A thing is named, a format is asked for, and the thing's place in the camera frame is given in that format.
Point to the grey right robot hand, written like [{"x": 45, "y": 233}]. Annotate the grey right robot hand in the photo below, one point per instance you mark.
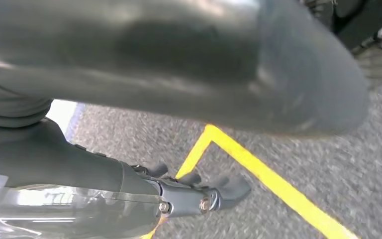
[{"x": 177, "y": 59}]

